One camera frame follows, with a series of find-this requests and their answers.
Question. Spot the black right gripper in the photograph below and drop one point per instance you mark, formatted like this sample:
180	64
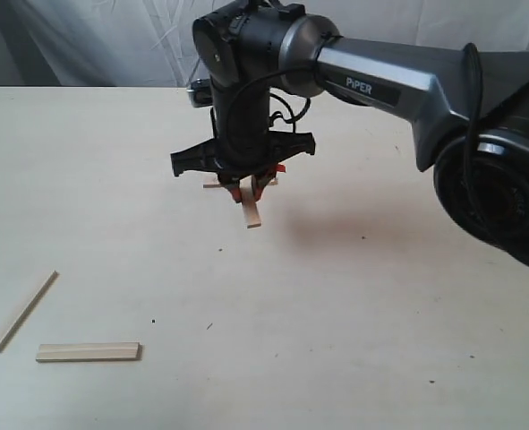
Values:
258	157

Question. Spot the short wood strip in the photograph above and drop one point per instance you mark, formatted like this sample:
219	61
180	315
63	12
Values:
250	210

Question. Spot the wood strip with hole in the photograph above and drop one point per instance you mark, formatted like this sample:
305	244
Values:
212	182

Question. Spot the grooved wood block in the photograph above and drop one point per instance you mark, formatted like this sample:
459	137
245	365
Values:
88	352

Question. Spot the long thin wood strip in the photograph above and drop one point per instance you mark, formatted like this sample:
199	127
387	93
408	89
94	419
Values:
22	311

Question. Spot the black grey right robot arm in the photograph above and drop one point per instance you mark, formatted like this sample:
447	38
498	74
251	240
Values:
468	109

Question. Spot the white backdrop curtain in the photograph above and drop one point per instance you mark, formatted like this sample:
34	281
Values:
149	43

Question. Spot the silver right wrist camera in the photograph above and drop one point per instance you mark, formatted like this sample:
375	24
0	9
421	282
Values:
200	94

